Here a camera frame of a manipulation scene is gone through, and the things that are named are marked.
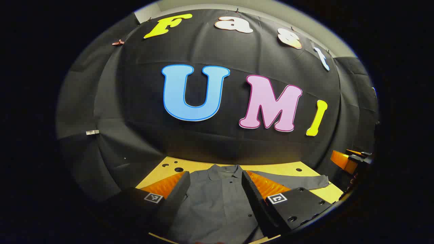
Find black backdrop cloth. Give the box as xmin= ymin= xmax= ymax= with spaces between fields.
xmin=56 ymin=8 xmax=379 ymax=204

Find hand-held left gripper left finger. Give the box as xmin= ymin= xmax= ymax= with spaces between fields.
xmin=102 ymin=171 xmax=191 ymax=235

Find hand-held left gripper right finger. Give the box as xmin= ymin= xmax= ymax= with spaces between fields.
xmin=241 ymin=170 xmax=334 ymax=239

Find grey long-sleeved collared shirt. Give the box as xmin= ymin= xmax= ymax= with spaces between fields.
xmin=168 ymin=164 xmax=330 ymax=244

